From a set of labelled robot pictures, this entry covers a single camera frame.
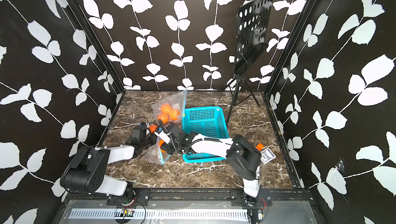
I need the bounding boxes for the orange taken from bag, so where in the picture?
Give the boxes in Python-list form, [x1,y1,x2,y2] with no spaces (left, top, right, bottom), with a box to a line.
[149,124,158,133]

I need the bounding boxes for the clear zip-top bag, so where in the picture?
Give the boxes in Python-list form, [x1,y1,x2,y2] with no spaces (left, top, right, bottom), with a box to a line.
[151,90,187,124]
[142,133,170,165]

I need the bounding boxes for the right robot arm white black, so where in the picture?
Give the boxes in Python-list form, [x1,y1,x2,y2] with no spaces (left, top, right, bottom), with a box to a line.
[158,131,261,198]

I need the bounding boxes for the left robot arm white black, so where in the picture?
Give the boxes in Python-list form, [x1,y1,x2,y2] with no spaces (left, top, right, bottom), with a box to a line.
[60,125,156,198]

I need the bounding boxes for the orange in near bag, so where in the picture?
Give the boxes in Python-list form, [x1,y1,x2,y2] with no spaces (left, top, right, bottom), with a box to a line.
[159,140,165,153]

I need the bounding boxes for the far bag orange bottom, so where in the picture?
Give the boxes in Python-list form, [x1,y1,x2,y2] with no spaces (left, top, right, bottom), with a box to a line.
[157,113,169,124]

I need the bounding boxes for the far bag orange right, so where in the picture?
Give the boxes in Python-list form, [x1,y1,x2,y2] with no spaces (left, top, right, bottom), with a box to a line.
[169,109,180,121]

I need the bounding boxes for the far bag orange top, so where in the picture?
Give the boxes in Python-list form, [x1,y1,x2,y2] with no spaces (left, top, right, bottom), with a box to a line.
[160,104,173,115]

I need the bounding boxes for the teal plastic basket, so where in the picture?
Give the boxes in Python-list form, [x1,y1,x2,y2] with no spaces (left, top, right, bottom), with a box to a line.
[183,106,229,163]

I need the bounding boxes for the small orange block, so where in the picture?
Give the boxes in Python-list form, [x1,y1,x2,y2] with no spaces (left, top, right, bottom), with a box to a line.
[256,143,264,151]

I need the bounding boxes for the playing card box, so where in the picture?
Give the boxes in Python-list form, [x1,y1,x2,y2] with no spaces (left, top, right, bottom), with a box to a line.
[260,148,276,165]

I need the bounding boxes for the black music stand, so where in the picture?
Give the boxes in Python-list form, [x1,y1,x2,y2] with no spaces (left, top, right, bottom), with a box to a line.
[224,0,273,123]

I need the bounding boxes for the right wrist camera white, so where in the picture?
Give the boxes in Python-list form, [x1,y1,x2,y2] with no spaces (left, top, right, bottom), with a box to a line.
[154,131,170,144]

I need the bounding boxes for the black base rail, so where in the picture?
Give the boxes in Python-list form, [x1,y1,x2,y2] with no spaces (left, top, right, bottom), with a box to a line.
[60,187,315,210]

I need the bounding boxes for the white slotted cable duct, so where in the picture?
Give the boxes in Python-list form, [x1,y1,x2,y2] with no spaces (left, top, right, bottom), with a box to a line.
[67,208,249,222]

